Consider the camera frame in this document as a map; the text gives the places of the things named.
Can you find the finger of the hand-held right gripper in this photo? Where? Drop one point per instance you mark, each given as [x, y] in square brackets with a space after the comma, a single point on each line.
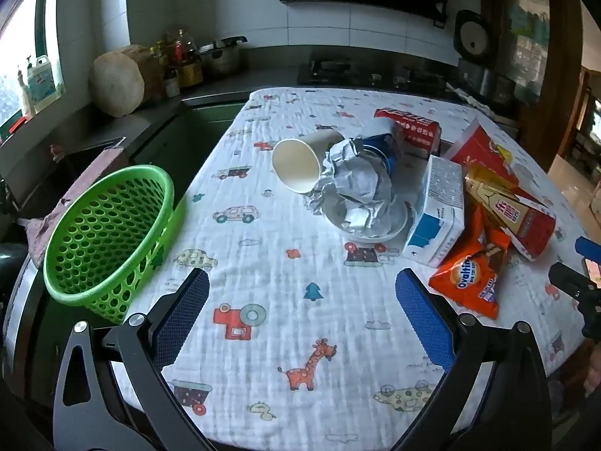
[587, 246]
[570, 282]

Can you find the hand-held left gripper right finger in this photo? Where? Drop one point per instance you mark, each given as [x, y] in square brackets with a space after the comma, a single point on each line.
[422, 319]

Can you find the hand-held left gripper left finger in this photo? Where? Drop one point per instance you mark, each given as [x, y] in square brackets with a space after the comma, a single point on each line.
[183, 319]

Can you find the red snack tube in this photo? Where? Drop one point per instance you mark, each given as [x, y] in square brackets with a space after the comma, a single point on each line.
[530, 230]

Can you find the green plastic basket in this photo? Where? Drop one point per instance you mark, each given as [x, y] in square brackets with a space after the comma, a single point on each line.
[141, 171]

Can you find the blue drink can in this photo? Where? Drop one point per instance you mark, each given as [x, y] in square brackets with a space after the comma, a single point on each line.
[387, 150]

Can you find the white paper cup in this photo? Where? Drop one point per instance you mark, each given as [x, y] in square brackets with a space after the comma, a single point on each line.
[296, 164]

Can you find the orange snack packet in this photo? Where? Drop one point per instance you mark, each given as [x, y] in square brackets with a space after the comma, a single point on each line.
[465, 282]

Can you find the white and blue milk carton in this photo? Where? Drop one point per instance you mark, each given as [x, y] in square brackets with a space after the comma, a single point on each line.
[436, 206]

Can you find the printed cartoon tablecloth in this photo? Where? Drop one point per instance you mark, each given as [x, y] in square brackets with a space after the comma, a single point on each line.
[281, 225]

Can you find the crumpled silver foil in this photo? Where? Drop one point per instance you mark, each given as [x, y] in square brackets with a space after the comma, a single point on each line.
[357, 183]

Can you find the red paper box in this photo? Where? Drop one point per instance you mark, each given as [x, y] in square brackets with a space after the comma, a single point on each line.
[474, 145]

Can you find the pink towel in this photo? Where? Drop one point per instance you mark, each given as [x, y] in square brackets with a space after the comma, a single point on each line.
[80, 188]

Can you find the red drink can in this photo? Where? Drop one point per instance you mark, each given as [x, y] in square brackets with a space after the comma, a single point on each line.
[418, 131]

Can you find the steel sink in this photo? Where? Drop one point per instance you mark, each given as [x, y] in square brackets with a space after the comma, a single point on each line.
[89, 155]

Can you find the small figurine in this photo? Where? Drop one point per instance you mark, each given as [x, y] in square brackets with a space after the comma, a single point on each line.
[57, 150]

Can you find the dark sauce bottle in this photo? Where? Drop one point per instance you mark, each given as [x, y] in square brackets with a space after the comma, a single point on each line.
[171, 82]

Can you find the round wooden chopping block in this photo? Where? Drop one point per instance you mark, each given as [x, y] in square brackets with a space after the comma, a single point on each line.
[117, 80]

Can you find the black gas stove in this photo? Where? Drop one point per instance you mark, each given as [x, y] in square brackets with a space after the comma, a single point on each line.
[357, 73]

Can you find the metal pressure cooker pot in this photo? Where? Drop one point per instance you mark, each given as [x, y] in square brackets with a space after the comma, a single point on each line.
[220, 58]

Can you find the small white pump bottle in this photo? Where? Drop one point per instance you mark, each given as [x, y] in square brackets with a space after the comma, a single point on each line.
[24, 98]

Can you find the white detergent bottle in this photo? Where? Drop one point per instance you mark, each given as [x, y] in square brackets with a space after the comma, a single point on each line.
[42, 80]

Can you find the window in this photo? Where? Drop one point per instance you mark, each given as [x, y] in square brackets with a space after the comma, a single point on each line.
[23, 33]

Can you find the wooden door frame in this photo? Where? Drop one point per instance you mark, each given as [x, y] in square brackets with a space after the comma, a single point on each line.
[566, 56]

